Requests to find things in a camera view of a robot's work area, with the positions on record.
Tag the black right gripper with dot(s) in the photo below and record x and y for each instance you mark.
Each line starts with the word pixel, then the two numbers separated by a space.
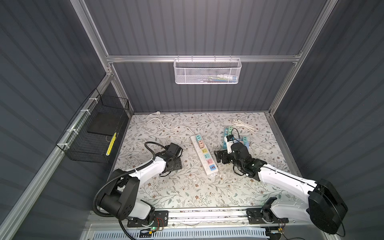
pixel 218 156

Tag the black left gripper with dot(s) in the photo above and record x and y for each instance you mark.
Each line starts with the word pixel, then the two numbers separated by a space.
pixel 178 163

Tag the white multicolour power strip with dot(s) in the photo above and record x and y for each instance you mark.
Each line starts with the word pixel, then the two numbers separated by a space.
pixel 206 159

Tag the teal power strip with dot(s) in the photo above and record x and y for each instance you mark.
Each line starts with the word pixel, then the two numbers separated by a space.
pixel 226 133

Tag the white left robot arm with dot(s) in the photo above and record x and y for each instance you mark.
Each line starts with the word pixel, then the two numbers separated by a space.
pixel 117 198

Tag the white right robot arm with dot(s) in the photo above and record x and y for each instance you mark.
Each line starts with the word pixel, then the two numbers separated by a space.
pixel 321 204

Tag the black foam pad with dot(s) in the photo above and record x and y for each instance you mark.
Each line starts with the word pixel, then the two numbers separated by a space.
pixel 104 124

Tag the items in white basket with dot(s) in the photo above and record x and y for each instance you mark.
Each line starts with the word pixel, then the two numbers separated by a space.
pixel 220 79

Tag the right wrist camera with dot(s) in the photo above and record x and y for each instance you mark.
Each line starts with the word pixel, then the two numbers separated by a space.
pixel 230 140

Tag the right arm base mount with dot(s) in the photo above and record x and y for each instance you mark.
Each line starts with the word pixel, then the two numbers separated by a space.
pixel 260 216

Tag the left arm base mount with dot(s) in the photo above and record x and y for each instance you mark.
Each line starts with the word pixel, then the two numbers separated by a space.
pixel 154 219

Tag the black wire mesh basket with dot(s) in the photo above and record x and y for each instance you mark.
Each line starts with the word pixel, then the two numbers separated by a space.
pixel 78 144

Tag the white wire mesh basket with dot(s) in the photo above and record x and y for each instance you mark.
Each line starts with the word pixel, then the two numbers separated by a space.
pixel 188 71

